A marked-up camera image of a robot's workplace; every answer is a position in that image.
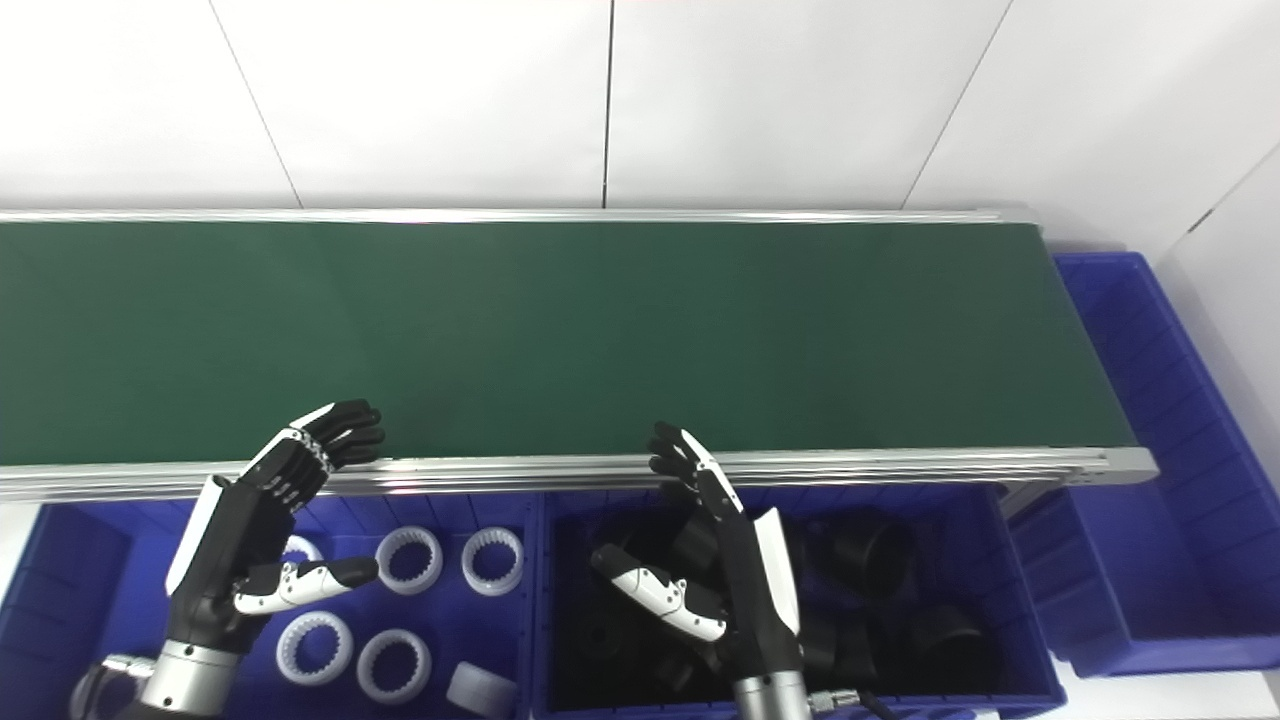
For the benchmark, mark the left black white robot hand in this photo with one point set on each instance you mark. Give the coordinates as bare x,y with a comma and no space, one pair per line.
215,560

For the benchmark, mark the blue bin with black parts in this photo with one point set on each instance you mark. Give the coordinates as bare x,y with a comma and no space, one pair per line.
1010,590

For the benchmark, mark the green conveyor belt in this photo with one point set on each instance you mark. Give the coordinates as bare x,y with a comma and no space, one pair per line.
600,340
500,470

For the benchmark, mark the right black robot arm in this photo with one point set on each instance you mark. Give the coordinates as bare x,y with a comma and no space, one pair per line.
770,697

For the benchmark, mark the black cylindrical part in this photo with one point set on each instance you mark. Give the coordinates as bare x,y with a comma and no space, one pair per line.
600,635
840,645
680,670
690,540
870,555
950,650

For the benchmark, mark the large empty blue bin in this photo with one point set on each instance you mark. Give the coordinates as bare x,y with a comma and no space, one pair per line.
1130,560

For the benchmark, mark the blue bin with white parts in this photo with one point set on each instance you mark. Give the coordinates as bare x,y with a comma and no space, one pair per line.
60,560

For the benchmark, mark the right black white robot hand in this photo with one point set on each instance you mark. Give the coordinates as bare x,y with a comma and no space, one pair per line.
760,590

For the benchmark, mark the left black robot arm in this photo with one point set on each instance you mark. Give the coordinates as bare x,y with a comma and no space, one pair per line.
190,680

